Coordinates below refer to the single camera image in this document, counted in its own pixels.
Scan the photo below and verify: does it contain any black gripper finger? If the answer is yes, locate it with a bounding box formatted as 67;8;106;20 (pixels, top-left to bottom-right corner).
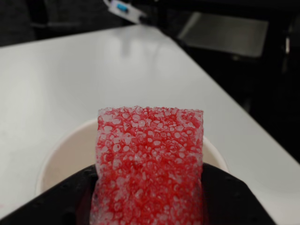
0;163;99;225
201;163;280;225

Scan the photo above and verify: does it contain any white device with blue label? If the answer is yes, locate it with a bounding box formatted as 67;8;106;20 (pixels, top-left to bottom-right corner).
102;0;148;24

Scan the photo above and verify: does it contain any beige paper cup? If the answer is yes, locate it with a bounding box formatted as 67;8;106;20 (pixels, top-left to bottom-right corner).
36;118;230;198

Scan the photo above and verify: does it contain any red foam cube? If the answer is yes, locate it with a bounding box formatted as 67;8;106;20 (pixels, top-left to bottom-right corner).
90;105;205;225

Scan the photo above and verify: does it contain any grey flat panel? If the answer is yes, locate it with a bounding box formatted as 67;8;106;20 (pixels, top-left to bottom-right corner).
176;11;269;59

